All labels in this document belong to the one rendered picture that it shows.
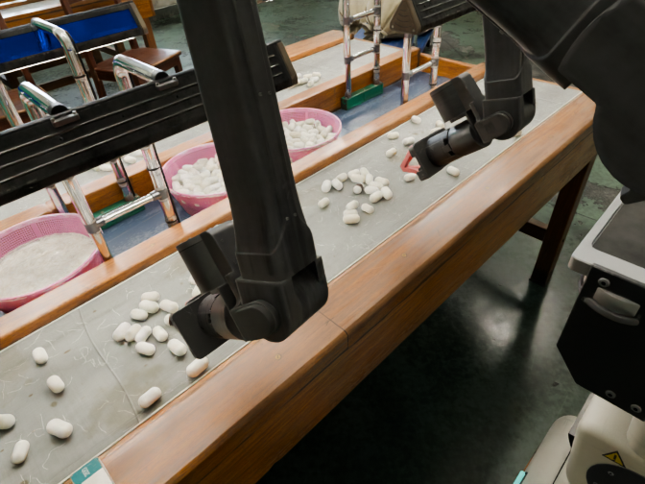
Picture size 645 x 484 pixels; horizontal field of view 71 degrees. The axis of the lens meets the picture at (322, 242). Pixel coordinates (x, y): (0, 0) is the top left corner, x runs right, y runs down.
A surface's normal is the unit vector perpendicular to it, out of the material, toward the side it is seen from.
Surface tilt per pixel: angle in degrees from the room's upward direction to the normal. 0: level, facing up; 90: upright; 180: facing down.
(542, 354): 0
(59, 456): 0
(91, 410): 0
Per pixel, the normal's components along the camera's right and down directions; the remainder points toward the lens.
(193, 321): 0.50, -0.15
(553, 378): -0.06, -0.77
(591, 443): -0.69, 0.50
